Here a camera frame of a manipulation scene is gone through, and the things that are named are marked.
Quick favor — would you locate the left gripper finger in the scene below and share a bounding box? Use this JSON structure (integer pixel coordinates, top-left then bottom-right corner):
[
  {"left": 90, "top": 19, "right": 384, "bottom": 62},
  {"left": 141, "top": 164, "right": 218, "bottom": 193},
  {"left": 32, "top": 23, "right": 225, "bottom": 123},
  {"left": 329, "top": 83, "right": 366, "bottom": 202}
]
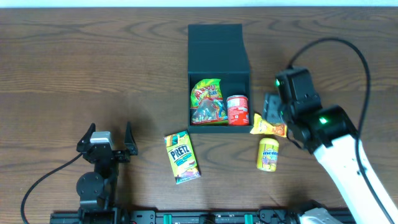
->
[
  {"left": 76, "top": 123, "right": 96, "bottom": 152},
  {"left": 124, "top": 121, "right": 138, "bottom": 156}
]

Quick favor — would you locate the red tin can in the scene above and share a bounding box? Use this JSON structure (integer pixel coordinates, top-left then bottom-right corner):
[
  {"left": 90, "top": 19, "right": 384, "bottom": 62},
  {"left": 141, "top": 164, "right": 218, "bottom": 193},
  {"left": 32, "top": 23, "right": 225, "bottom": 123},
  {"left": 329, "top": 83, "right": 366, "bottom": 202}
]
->
[{"left": 226, "top": 95, "right": 249, "bottom": 126}]

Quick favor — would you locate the Haribo gummy bag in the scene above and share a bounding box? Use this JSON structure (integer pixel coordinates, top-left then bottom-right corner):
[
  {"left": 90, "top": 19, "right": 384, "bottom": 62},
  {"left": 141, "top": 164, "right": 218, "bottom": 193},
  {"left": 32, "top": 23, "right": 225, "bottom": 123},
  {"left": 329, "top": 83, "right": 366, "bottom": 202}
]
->
[{"left": 190, "top": 78, "right": 228, "bottom": 125}]

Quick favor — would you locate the black gift box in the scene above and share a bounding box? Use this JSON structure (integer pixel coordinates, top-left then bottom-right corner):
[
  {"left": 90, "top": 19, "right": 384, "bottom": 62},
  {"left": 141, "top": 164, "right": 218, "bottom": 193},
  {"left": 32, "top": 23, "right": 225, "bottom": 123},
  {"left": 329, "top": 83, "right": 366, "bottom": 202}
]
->
[{"left": 187, "top": 24, "right": 254, "bottom": 134}]

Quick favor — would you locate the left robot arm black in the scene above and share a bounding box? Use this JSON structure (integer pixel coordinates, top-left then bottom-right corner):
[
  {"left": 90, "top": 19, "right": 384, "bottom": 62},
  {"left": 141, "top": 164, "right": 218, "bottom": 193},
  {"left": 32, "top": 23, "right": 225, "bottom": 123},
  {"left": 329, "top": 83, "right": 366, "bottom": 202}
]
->
[{"left": 76, "top": 122, "right": 138, "bottom": 212}]

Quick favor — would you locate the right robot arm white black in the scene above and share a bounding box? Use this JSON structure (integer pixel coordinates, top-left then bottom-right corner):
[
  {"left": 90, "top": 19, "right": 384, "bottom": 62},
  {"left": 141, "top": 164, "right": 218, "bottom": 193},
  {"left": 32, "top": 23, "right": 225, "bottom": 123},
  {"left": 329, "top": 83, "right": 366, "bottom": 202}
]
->
[{"left": 264, "top": 67, "right": 397, "bottom": 223}]

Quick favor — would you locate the yellow orange candy packet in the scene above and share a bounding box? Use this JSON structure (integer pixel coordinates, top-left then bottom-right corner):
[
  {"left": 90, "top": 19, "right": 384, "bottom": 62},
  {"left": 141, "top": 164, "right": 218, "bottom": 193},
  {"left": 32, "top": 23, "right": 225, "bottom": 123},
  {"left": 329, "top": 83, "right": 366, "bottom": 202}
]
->
[{"left": 250, "top": 114, "right": 287, "bottom": 138}]

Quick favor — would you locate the yellow Pretz snack box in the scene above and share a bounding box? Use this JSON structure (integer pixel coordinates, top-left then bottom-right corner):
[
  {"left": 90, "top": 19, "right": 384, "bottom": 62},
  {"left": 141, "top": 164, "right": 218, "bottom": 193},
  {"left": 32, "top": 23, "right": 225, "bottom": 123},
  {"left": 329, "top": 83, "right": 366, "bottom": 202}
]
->
[{"left": 164, "top": 131, "right": 201, "bottom": 184}]

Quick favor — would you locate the yellow Mentos bottle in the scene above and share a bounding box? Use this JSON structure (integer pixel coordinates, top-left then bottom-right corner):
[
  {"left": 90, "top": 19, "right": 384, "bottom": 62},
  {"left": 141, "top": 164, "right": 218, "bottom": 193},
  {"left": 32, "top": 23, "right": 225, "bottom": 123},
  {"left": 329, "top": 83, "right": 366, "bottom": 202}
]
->
[{"left": 257, "top": 138, "right": 279, "bottom": 172}]

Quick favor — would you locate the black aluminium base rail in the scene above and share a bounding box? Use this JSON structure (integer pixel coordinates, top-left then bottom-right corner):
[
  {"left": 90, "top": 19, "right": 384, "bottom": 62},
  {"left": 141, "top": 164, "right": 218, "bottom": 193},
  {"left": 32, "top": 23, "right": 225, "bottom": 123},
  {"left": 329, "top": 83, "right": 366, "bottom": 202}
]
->
[{"left": 49, "top": 200, "right": 355, "bottom": 224}]

